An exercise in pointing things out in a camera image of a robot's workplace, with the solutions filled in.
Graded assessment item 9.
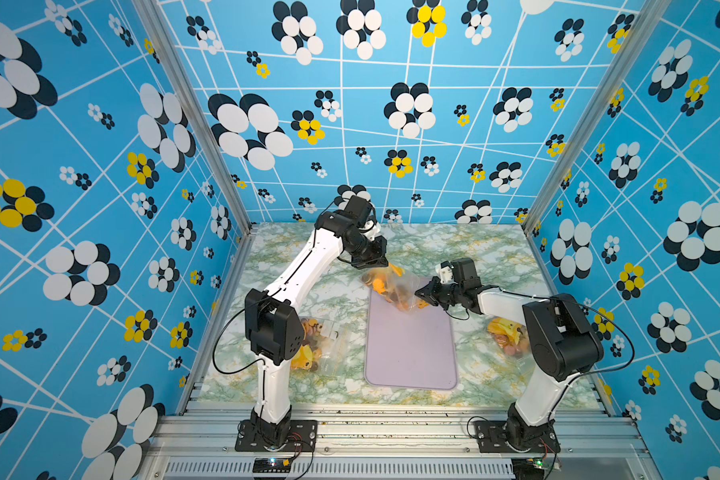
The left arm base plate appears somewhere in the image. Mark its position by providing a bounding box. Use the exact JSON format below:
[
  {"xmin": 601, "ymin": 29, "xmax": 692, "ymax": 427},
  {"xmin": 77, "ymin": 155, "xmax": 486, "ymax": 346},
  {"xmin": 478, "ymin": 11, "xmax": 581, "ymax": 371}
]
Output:
[{"xmin": 234, "ymin": 420, "xmax": 318, "ymax": 453}]

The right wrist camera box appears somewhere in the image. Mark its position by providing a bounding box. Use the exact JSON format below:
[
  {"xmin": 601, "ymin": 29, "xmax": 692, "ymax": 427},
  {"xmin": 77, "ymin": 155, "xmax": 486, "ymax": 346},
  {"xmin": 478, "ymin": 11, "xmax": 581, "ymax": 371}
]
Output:
[{"xmin": 436, "ymin": 258, "xmax": 482, "ymax": 290}]

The lilac rectangular tray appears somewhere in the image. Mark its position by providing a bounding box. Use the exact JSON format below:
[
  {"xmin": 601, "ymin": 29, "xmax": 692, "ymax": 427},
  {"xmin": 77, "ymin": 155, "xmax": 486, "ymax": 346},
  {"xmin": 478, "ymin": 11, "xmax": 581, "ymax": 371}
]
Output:
[{"xmin": 364, "ymin": 292, "xmax": 458, "ymax": 391}]

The right green circuit board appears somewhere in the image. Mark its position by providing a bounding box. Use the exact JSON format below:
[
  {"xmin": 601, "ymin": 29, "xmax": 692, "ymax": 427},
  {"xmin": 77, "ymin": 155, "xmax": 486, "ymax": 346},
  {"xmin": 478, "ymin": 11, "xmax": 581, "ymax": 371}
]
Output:
[{"xmin": 512, "ymin": 458, "xmax": 555, "ymax": 480}]

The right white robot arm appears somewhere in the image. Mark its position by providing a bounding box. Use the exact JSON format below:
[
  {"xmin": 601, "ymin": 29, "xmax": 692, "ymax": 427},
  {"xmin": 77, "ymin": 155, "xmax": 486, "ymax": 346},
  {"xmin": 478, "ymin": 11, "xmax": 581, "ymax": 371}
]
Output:
[{"xmin": 416, "ymin": 277, "xmax": 604, "ymax": 451}]

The right aluminium corner post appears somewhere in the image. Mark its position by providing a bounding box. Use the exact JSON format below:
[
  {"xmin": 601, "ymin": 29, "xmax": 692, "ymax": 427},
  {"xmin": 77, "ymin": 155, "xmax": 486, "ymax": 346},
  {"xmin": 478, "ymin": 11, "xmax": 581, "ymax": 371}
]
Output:
[{"xmin": 523, "ymin": 0, "xmax": 671, "ymax": 239}]

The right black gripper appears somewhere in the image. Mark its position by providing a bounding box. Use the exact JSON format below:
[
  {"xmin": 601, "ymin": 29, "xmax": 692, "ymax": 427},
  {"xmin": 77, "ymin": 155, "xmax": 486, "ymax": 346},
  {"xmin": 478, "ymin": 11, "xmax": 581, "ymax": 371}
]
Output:
[{"xmin": 414, "ymin": 277, "xmax": 463, "ymax": 310}]

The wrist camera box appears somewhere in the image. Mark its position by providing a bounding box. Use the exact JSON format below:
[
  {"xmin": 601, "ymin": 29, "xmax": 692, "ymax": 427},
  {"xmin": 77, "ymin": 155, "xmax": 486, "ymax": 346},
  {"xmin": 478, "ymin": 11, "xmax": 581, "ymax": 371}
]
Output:
[
  {"xmin": 359, "ymin": 218, "xmax": 380, "ymax": 240},
  {"xmin": 436, "ymin": 258, "xmax": 482, "ymax": 290}
]

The ziploc cookie bag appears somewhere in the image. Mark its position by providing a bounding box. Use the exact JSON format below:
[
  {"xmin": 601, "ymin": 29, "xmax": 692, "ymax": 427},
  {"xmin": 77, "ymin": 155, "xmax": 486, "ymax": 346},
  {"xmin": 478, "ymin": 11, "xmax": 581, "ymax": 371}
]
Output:
[
  {"xmin": 291, "ymin": 317, "xmax": 348, "ymax": 376},
  {"xmin": 487, "ymin": 317, "xmax": 531, "ymax": 358}
]

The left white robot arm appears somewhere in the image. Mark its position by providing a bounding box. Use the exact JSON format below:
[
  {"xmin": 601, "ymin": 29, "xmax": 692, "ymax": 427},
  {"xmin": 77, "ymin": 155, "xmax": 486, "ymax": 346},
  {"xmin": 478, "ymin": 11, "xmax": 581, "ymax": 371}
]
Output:
[{"xmin": 244, "ymin": 195, "xmax": 388, "ymax": 448}]

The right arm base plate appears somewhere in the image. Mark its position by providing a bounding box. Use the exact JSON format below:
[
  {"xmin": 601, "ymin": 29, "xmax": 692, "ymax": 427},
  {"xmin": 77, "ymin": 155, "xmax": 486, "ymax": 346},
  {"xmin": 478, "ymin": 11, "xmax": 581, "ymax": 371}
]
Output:
[{"xmin": 468, "ymin": 420, "xmax": 561, "ymax": 455}]

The left green circuit board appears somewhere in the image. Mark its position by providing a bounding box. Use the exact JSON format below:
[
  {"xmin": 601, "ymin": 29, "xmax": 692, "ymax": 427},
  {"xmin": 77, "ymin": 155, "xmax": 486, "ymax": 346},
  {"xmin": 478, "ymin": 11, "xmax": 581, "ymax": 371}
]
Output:
[{"xmin": 252, "ymin": 457, "xmax": 292, "ymax": 478}]

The left aluminium corner post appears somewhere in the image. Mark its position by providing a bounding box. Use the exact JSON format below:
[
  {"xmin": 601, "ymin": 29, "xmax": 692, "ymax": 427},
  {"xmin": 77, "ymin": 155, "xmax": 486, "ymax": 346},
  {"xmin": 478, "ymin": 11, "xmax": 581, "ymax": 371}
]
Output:
[{"xmin": 133, "ymin": 0, "xmax": 252, "ymax": 238}]

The ziploc bag of cookies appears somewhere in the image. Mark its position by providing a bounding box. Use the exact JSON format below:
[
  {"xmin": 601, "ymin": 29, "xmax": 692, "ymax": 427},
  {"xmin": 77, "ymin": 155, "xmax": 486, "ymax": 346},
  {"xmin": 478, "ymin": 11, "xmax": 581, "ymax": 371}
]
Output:
[{"xmin": 361, "ymin": 264, "xmax": 430, "ymax": 312}]

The near left ziploc cookie bag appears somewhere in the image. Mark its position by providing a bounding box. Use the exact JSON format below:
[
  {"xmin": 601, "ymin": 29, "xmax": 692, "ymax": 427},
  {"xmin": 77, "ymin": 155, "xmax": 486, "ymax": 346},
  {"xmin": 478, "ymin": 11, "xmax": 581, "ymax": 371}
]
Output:
[{"xmin": 291, "ymin": 317, "xmax": 348, "ymax": 376}]

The green circuit board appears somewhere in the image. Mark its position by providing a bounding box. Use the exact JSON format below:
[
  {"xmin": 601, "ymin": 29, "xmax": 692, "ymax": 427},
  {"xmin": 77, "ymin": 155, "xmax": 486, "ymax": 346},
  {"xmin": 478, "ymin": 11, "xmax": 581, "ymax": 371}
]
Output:
[
  {"xmin": 252, "ymin": 457, "xmax": 292, "ymax": 478},
  {"xmin": 512, "ymin": 458, "xmax": 555, "ymax": 480}
]

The right ziploc cookie bag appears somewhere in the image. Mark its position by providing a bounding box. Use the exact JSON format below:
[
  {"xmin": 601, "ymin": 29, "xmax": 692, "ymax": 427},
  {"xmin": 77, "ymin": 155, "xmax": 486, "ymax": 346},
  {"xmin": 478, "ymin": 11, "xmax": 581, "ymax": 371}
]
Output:
[{"xmin": 487, "ymin": 317, "xmax": 531, "ymax": 358}]

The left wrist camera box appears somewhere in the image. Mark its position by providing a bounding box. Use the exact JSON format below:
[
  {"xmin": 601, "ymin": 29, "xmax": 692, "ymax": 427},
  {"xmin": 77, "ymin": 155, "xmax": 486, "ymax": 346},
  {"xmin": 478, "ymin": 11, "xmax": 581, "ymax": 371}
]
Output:
[{"xmin": 359, "ymin": 218, "xmax": 380, "ymax": 240}]

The aluminium front rail frame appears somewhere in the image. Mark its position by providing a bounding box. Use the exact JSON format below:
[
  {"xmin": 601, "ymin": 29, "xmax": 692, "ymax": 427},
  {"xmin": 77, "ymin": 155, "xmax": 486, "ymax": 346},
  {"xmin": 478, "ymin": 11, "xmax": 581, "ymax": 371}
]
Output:
[{"xmin": 138, "ymin": 401, "xmax": 660, "ymax": 479}]

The aluminium corner post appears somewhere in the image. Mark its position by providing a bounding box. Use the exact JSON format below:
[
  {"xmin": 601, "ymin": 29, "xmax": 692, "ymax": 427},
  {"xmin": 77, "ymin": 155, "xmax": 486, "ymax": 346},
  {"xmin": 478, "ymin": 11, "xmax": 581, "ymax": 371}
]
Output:
[
  {"xmin": 133, "ymin": 0, "xmax": 252, "ymax": 238},
  {"xmin": 523, "ymin": 0, "xmax": 671, "ymax": 239}
]

